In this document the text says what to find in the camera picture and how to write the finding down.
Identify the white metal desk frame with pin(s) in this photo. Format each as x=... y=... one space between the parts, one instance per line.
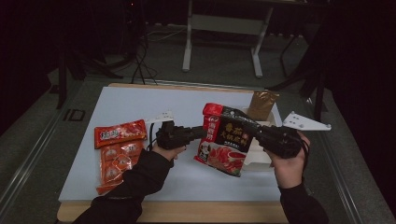
x=227 y=25

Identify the red and black sauce packet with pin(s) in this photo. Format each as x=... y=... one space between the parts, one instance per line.
x=224 y=149

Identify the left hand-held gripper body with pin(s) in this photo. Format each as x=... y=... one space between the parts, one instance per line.
x=169 y=135

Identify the black metal stand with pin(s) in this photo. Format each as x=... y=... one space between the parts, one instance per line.
x=317 y=87
x=62 y=77

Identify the wooden table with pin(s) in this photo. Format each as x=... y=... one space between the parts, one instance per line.
x=199 y=211

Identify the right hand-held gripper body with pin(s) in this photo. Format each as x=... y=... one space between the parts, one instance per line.
x=280 y=140

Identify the person's right hand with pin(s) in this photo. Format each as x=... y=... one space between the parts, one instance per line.
x=289 y=171

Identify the gold packet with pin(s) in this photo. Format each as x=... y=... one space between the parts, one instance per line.
x=261 y=104

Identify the metal floor rail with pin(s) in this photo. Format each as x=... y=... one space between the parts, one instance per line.
x=28 y=161
x=339 y=174

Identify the white table mat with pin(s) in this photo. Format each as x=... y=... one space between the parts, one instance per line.
x=140 y=102

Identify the orange snack packet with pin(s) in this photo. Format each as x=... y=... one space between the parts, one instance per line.
x=120 y=133

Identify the person's left hand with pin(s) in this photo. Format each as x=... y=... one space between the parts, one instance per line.
x=169 y=154

